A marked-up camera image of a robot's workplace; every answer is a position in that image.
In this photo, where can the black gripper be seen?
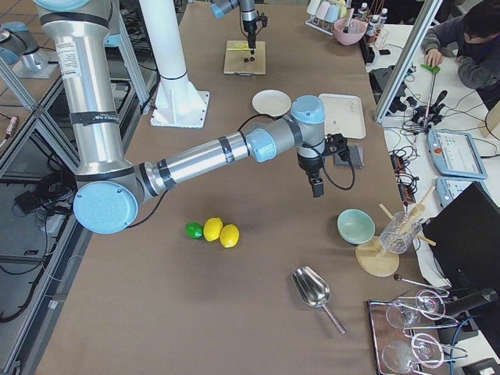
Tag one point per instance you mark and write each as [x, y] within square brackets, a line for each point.
[248, 28]
[310, 167]

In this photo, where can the round cream plate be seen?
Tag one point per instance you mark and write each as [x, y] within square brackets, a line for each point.
[271, 102]

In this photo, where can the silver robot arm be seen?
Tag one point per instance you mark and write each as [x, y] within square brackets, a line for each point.
[221, 8]
[110, 188]

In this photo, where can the cream rabbit tray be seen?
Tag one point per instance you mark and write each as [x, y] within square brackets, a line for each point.
[344, 115]

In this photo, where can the mirrored glass tray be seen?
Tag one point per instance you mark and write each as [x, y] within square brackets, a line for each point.
[405, 334]

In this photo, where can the wooden cutting board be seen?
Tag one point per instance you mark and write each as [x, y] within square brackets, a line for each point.
[234, 60]

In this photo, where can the folded grey cloth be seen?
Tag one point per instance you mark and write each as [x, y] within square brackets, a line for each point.
[354, 157]

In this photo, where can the mint green bowl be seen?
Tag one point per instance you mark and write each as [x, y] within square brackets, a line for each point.
[355, 226]

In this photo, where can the white cup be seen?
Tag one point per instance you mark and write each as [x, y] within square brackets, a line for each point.
[313, 7]

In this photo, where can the white cup rack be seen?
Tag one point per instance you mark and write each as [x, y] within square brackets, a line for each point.
[320, 25]

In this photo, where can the pink cup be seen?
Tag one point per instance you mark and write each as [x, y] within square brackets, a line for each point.
[322, 10]

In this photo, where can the clear textured glass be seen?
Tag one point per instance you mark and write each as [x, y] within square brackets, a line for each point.
[398, 235]

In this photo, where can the yellow lemon right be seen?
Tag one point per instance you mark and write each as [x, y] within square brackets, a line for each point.
[229, 236]

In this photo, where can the yellow lemon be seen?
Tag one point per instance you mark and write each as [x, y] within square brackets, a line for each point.
[212, 228]
[229, 236]

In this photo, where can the steel scoop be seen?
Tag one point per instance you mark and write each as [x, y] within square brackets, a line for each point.
[315, 292]

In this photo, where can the pink mixing bowl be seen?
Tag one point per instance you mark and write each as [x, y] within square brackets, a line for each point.
[356, 31]

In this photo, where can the yellow lemon left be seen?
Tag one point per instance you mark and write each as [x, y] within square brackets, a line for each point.
[212, 228]

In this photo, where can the blue teach pendant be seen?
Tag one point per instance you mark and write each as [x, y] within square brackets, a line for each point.
[448, 188]
[455, 154]

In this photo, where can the green lime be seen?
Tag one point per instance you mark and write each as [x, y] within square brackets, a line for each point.
[194, 230]

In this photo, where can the black monitor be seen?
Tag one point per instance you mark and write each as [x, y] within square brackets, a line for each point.
[466, 233]

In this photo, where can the wine glass upper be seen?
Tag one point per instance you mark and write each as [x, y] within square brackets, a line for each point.
[407, 312]

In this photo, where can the wine glass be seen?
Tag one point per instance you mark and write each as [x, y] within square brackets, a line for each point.
[423, 350]
[407, 312]

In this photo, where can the wine glass lower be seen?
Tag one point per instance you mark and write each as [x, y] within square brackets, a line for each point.
[423, 350]

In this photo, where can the seated person in grey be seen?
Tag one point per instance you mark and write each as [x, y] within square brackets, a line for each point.
[477, 37]

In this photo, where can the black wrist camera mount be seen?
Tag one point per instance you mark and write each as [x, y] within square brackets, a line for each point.
[336, 144]

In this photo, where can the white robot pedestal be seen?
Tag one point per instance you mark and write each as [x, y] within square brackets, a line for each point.
[177, 103]

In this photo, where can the aluminium frame post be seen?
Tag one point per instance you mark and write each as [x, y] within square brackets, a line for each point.
[419, 29]

